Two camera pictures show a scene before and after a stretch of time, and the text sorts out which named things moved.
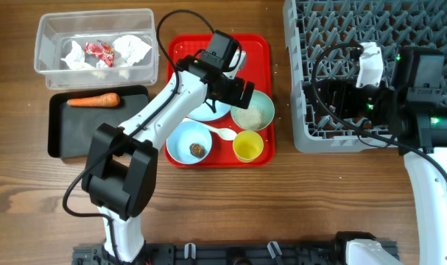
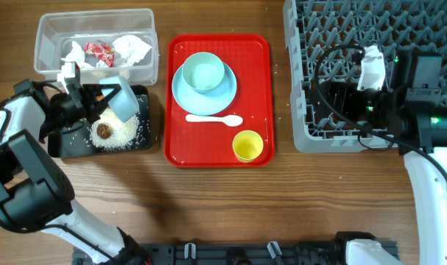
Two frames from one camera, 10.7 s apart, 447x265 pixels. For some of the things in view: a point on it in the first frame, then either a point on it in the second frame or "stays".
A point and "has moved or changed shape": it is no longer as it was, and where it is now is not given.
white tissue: (76, 58) stays
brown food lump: (197, 150) has moved or changed shape
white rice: (250, 118) has moved or changed shape
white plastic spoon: (223, 133) → (230, 120)
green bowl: (258, 114) has moved or changed shape
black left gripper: (236, 94) → (91, 91)
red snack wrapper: (101, 51) stays
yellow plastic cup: (247, 146) stays
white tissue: (130, 48) stays
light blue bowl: (182, 136) → (124, 103)
